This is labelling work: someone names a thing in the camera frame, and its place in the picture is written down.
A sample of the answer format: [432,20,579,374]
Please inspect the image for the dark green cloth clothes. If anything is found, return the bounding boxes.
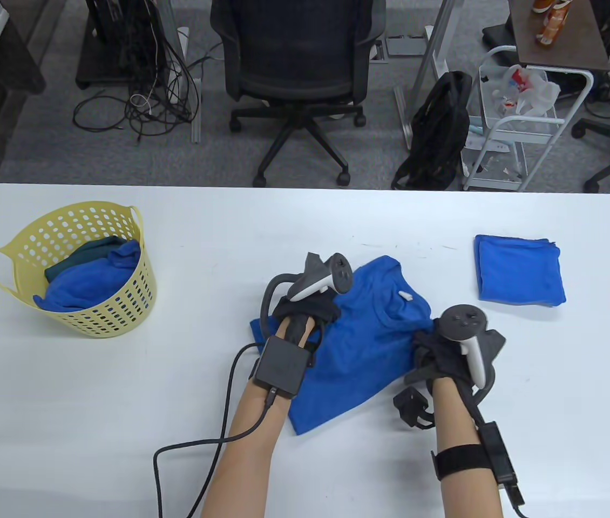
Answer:
[45,236,125,281]

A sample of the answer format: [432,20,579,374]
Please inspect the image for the white utility cart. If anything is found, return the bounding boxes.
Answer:
[462,46,594,192]

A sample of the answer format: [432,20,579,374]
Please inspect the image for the grey floor socket box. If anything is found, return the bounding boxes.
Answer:
[386,35,428,57]

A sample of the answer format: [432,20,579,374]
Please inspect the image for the person's left hand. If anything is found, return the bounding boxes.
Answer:
[273,291,342,347]

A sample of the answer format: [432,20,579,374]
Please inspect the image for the black computer cabinet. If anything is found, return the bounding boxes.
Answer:
[76,0,171,90]

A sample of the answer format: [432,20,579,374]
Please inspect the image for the black backpack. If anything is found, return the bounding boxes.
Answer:
[391,70,473,190]

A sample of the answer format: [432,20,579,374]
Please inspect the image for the black forearm sensor box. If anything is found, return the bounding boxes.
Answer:
[430,421,526,508]
[254,337,308,400]

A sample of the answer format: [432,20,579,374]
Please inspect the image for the blue t-shirt clothes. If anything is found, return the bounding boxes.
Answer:
[250,255,438,435]

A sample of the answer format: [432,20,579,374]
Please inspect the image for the person's right hand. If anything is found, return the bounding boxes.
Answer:
[405,330,488,393]

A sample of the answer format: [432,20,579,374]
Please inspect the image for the grey tracking controller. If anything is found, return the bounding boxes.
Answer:
[439,305,506,403]
[261,252,353,335]

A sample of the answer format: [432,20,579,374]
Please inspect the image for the black cable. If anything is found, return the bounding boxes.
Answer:
[507,486,530,518]
[153,343,273,518]

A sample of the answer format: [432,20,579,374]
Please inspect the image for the blue cloth clothes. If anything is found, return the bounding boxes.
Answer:
[33,240,142,312]

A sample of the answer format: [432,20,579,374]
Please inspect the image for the black mesh office chair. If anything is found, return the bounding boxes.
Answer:
[209,0,388,188]

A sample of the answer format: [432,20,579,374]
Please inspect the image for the person's left forearm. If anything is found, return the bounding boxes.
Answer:
[197,318,316,518]

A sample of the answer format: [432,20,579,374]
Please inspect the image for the yellow perforated laundry basket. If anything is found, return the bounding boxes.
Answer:
[0,201,158,339]

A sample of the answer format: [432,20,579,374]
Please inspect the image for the grey metal desk leg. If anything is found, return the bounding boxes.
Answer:
[167,0,202,144]
[394,0,457,149]

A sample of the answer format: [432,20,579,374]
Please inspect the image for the white plastic bag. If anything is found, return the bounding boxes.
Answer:
[491,64,561,117]

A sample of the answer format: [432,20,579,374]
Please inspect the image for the blue towel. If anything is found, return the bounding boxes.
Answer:
[474,234,567,307]

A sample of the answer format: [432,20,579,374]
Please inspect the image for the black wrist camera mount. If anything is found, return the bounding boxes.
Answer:
[394,386,435,430]

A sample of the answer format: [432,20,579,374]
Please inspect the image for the person's right forearm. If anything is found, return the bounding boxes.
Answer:
[429,378,505,518]

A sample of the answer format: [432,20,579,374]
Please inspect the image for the brown side table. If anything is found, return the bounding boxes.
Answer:
[509,0,610,72]

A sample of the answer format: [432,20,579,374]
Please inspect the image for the black flat stand base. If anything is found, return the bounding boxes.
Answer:
[482,24,517,48]

